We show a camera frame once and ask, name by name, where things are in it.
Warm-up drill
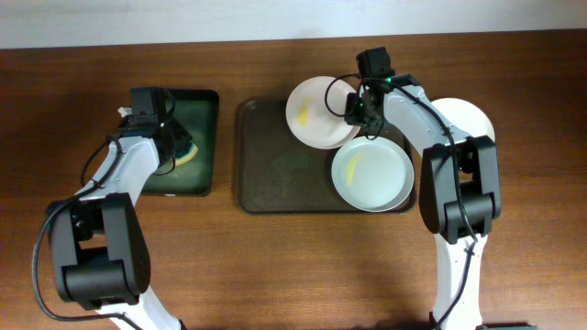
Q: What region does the white plate top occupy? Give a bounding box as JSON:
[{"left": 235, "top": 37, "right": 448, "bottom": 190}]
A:
[{"left": 285, "top": 76, "right": 360, "bottom": 149}]

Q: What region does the white plate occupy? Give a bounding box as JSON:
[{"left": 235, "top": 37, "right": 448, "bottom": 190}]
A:
[
  {"left": 285, "top": 76, "right": 360, "bottom": 149},
  {"left": 432, "top": 98, "right": 495, "bottom": 141}
]

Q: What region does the green yellow sponge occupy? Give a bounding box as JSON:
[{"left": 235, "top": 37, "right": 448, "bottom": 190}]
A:
[{"left": 175, "top": 141, "right": 198, "bottom": 166}]

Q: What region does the brown serving tray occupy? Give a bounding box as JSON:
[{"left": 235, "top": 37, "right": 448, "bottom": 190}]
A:
[{"left": 235, "top": 97, "right": 418, "bottom": 215}]

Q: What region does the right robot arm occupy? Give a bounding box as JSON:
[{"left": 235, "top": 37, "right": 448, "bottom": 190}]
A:
[{"left": 344, "top": 47, "right": 502, "bottom": 329}]

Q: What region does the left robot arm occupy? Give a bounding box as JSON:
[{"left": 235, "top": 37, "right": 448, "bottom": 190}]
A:
[{"left": 31, "top": 87, "right": 192, "bottom": 329}]

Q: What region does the black water tray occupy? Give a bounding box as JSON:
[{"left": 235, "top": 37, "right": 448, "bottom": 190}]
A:
[{"left": 141, "top": 89, "right": 219, "bottom": 196}]

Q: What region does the light blue plate right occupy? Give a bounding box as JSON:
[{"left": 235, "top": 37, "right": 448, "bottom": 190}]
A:
[{"left": 330, "top": 137, "right": 415, "bottom": 213}]

